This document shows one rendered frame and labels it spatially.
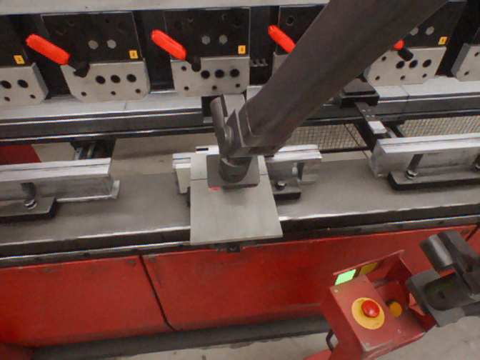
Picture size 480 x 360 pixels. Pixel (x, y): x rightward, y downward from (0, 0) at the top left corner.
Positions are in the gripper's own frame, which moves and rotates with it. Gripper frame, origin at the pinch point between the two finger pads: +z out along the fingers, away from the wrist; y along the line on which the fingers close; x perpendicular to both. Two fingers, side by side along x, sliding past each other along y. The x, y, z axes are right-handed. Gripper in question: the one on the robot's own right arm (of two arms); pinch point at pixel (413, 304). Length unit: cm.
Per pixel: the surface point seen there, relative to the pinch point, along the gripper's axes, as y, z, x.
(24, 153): 108, 45, 100
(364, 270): 10.6, 1.4, 5.9
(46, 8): 60, -41, 58
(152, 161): 142, 118, 49
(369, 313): 1.6, -0.4, 11.0
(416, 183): 26.2, -3.7, -17.7
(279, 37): 46, -40, 22
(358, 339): -2.2, 2.1, 14.9
